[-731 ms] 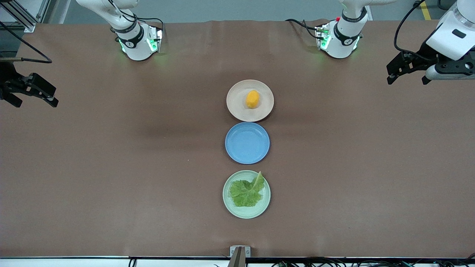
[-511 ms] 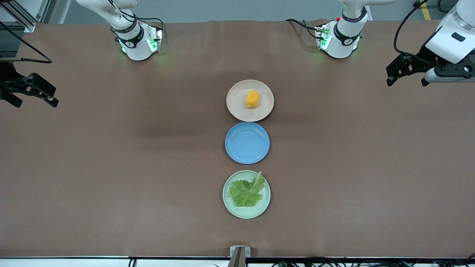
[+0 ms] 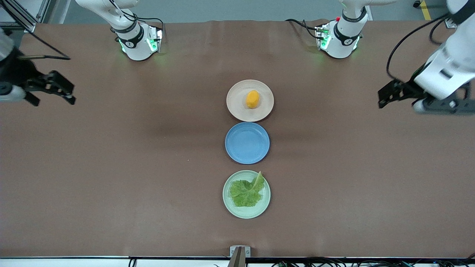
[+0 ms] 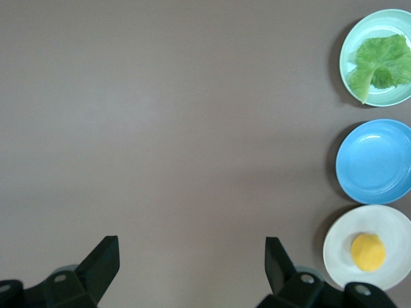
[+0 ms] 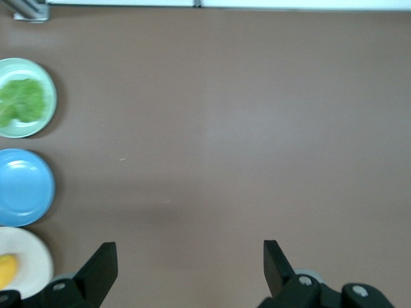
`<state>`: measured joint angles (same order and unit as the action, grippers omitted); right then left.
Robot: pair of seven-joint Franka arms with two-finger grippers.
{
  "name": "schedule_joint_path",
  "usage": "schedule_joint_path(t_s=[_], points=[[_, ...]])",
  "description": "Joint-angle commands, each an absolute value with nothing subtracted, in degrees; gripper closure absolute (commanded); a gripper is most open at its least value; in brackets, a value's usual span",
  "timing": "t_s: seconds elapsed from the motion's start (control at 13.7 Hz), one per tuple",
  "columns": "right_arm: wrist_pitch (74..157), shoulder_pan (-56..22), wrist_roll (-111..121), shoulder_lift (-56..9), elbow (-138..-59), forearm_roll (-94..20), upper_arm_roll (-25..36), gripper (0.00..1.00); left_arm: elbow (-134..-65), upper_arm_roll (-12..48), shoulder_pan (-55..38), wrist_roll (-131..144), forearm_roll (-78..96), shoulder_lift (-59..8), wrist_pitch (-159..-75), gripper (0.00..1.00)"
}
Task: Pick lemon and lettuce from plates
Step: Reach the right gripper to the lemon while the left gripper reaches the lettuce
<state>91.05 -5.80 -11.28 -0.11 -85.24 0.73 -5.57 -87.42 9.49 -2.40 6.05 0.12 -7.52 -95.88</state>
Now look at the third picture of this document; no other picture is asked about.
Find black base cable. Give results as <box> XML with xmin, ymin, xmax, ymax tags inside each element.
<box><xmin>135</xmin><ymin>17</ymin><xmax>166</xmax><ymax>41</ymax></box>
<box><xmin>285</xmin><ymin>19</ymin><xmax>320</xmax><ymax>39</ymax></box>

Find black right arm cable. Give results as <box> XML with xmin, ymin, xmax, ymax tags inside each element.
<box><xmin>0</xmin><ymin>2</ymin><xmax>72</xmax><ymax>60</ymax></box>

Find short black loop cable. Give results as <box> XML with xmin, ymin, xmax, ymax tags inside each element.
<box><xmin>429</xmin><ymin>19</ymin><xmax>451</xmax><ymax>46</ymax></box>

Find left arm base connector plate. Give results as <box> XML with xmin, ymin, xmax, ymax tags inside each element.
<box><xmin>315</xmin><ymin>23</ymin><xmax>331</xmax><ymax>50</ymax></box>

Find green lettuce leaf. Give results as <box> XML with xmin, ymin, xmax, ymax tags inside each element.
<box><xmin>229</xmin><ymin>171</ymin><xmax>265</xmax><ymax>207</ymax></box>

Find metal table bracket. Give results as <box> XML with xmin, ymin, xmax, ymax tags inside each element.
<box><xmin>229</xmin><ymin>245</ymin><xmax>251</xmax><ymax>267</ymax></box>

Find black right base cable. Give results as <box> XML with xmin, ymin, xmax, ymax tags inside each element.
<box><xmin>135</xmin><ymin>17</ymin><xmax>166</xmax><ymax>41</ymax></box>

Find brown table cover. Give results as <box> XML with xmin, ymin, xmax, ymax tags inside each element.
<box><xmin>0</xmin><ymin>19</ymin><xmax>475</xmax><ymax>259</ymax></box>

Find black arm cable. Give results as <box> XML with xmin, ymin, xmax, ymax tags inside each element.
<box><xmin>0</xmin><ymin>2</ymin><xmax>72</xmax><ymax>60</ymax></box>
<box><xmin>386</xmin><ymin>13</ymin><xmax>459</xmax><ymax>83</ymax></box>

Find beige round plate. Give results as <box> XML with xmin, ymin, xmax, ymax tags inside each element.
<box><xmin>226</xmin><ymin>79</ymin><xmax>275</xmax><ymax>122</ymax></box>

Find blue round plate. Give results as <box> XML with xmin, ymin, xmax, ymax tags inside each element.
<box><xmin>225</xmin><ymin>122</ymin><xmax>270</xmax><ymax>165</ymax></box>

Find yellow lemon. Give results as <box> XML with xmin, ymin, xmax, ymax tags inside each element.
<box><xmin>246</xmin><ymin>90</ymin><xmax>260</xmax><ymax>109</ymax></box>

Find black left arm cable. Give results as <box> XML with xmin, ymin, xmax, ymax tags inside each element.
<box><xmin>386</xmin><ymin>13</ymin><xmax>459</xmax><ymax>83</ymax></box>

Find light green round plate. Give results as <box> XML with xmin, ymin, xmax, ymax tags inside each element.
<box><xmin>222</xmin><ymin>170</ymin><xmax>271</xmax><ymax>219</ymax></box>

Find right arm base connector plate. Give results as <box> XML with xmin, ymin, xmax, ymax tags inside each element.
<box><xmin>147</xmin><ymin>27</ymin><xmax>164</xmax><ymax>53</ymax></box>

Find black left base cable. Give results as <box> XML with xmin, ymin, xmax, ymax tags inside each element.
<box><xmin>285</xmin><ymin>19</ymin><xmax>320</xmax><ymax>39</ymax></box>

